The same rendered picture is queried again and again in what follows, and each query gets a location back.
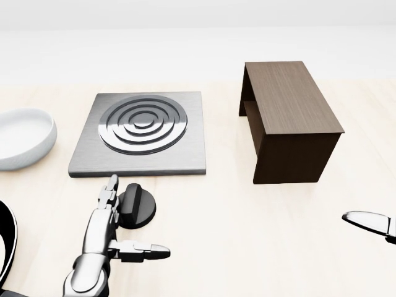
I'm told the flat grey stove plate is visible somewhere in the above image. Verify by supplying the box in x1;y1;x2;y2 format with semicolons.
67;91;207;179

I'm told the white bowl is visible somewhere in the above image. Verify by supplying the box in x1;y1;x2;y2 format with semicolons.
0;106;58;172

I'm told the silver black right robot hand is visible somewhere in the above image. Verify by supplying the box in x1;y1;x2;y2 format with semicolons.
342;210;396;246

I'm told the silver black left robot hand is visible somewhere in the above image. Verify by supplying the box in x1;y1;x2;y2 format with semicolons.
80;174;171;264

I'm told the dark brown wooden shelf box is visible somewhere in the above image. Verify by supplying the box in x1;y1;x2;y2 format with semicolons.
238;61;345;186

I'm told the shiny black curved object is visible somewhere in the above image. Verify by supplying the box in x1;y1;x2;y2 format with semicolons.
0;200;19;281

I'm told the round black stove knob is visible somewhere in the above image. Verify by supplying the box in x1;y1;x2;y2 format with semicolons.
116;183;157;230

